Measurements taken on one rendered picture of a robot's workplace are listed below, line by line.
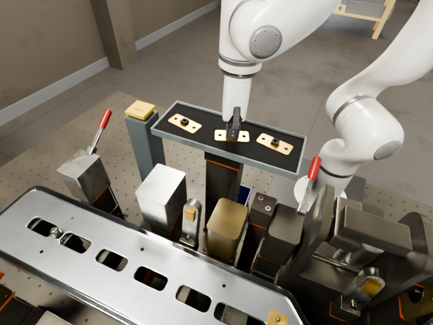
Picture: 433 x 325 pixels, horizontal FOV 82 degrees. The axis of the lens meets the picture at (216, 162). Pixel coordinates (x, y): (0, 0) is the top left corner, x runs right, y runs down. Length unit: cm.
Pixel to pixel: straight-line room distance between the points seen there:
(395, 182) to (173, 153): 192
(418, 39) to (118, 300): 80
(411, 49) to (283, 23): 36
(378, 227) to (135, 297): 48
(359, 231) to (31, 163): 130
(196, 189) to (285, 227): 58
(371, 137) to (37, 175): 125
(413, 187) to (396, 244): 210
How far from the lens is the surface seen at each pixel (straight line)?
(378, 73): 71
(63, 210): 76
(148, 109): 72
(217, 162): 66
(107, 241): 67
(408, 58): 69
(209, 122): 67
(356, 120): 71
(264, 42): 39
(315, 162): 63
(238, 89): 50
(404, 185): 259
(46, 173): 133
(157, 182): 60
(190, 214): 56
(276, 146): 62
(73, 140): 145
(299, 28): 41
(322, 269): 70
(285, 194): 100
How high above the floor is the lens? 157
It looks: 47 degrees down
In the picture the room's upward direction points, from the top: 4 degrees clockwise
